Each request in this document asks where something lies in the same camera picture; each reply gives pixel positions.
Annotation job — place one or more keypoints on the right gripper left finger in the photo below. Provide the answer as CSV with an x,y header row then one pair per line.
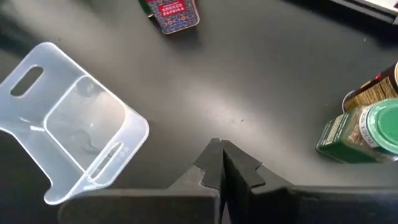
x,y
186,205

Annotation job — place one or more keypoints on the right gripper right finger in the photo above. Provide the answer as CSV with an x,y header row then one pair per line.
x,y
264,205

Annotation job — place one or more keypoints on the green-lid spice jar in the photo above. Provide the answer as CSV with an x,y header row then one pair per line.
x,y
348,137
145,6

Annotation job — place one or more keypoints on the red-lid smoked paprika tin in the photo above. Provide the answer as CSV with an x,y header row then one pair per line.
x,y
174,18

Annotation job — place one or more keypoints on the clear plastic bin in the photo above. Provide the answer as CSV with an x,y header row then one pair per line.
x,y
77,118

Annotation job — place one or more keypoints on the yellow-lid spice bottle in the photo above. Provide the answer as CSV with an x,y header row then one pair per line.
x,y
373,93

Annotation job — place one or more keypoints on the black aluminium table frame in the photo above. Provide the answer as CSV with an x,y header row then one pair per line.
x,y
373,10

